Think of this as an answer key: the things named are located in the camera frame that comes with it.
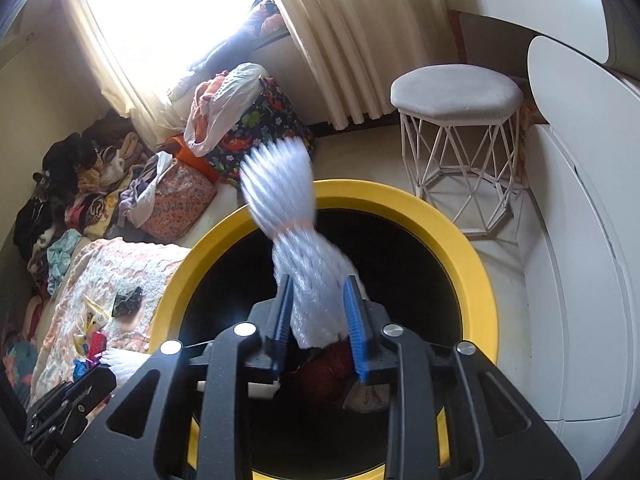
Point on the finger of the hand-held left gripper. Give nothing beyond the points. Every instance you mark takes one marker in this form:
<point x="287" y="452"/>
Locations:
<point x="97" y="382"/>

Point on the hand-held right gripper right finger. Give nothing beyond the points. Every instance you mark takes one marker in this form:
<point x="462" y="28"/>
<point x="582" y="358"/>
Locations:
<point x="356" y="330"/>

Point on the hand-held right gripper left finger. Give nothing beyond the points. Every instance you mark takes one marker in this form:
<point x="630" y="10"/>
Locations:
<point x="281" y="320"/>

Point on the blue plastic bag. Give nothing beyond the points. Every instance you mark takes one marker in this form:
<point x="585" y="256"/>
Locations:
<point x="81" y="371"/>

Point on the purple foil wrapper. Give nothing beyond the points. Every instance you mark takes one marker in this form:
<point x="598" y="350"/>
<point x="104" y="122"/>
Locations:
<point x="92" y="361"/>

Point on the red plastic bag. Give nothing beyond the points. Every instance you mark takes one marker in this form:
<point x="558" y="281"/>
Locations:
<point x="325" y="370"/>

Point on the yellow snack wrapper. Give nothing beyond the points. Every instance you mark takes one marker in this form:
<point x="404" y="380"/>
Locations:
<point x="97" y="316"/>

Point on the white plastic bag orange print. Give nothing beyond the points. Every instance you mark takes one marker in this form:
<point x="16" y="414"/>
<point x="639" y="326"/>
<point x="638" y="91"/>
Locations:
<point x="367" y="397"/>

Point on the black wrapper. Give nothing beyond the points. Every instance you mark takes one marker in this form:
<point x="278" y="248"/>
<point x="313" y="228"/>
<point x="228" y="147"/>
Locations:
<point x="127" y="302"/>

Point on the yellow rimmed black trash bin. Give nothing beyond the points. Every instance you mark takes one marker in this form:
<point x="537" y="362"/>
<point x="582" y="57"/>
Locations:
<point x="400" y="200"/>

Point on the white foam wrap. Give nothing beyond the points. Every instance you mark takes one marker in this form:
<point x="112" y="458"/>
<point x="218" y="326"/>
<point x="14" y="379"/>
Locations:
<point x="280" y="180"/>

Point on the blue patterned cloth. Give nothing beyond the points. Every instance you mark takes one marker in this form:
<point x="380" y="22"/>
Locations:
<point x="17" y="365"/>

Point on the peach and white quilted blanket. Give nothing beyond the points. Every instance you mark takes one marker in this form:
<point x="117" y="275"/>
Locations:
<point x="115" y="265"/>

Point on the light blue garment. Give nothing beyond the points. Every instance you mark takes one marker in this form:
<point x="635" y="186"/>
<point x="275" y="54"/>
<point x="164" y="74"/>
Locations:
<point x="65" y="255"/>

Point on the orange patterned pillow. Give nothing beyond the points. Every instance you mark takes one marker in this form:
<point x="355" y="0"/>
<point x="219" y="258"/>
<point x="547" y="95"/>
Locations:
<point x="180" y="205"/>

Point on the lavender and white garment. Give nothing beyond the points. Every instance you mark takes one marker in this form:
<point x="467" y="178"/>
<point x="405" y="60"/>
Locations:
<point x="145" y="190"/>

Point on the dinosaur print laundry basket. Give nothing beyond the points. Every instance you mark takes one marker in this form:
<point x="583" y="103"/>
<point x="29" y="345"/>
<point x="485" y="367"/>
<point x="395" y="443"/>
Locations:
<point x="260" y="125"/>

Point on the pile of dark clothes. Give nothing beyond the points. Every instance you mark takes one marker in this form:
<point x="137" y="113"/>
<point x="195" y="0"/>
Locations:
<point x="60" y="170"/>

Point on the orange clothes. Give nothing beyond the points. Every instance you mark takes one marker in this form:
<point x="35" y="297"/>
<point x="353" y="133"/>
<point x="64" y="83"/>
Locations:
<point x="210" y="100"/>

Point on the large white plastic bag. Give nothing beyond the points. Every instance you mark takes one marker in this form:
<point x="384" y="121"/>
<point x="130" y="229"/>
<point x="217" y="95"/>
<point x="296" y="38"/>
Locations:
<point x="235" y="80"/>

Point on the cream curtain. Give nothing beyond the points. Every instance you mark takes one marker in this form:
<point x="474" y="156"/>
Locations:
<point x="350" y="35"/>
<point x="130" y="85"/>

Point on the black framed window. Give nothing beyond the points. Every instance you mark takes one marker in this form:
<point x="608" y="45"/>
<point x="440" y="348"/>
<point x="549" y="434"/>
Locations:
<point x="175" y="0"/>

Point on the white desk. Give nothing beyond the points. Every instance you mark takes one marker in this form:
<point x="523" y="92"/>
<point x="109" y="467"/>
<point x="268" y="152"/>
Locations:
<point x="540" y="5"/>

